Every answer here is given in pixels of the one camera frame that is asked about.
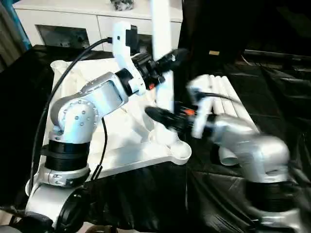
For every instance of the grey curtain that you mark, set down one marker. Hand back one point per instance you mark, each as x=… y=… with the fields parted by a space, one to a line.
x=9 y=36

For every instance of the small tan label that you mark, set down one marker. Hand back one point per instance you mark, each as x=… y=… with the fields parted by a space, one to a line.
x=214 y=52

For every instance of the white plastic table leg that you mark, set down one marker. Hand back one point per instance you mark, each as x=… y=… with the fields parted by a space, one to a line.
x=230 y=94
x=161 y=29
x=213 y=106
x=222 y=97

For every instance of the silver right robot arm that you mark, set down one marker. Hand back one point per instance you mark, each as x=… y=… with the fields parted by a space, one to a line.
x=262 y=157

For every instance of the white plastic table top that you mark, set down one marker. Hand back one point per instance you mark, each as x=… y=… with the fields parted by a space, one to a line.
x=126 y=150

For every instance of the white glass-door cabinet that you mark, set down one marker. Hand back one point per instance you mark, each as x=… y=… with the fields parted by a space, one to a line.
x=73 y=21

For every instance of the black table mat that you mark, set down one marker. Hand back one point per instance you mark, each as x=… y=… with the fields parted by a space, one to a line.
x=150 y=201

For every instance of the bag of black parts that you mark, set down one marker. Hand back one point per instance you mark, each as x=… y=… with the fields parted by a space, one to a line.
x=122 y=4

